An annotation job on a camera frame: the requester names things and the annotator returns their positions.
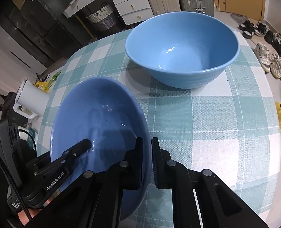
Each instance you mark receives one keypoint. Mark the woven laundry basket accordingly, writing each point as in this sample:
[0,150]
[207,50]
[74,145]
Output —
[105,20]

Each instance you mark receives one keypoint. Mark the black refrigerator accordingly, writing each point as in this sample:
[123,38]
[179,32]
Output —
[43,31]

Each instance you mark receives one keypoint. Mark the light blue deep bowl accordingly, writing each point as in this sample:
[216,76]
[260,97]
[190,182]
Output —
[184,50]

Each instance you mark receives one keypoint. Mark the person's left hand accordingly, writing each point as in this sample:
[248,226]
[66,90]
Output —
[23,216]

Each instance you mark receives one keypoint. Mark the teal plaid tablecloth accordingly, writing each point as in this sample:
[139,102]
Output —
[229,126]

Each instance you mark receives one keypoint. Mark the white electric kettle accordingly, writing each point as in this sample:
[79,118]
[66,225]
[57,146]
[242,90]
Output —
[30,101]

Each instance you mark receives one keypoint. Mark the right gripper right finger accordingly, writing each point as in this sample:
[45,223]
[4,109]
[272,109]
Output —
[200,199]

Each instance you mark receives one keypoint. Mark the dark blue shallow bowl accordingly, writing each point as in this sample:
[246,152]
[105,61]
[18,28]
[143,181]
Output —
[106,113]

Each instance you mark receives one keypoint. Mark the white drawer desk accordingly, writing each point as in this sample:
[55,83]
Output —
[131,11]

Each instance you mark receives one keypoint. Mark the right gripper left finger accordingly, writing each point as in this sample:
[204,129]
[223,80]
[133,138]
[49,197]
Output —
[109,187]

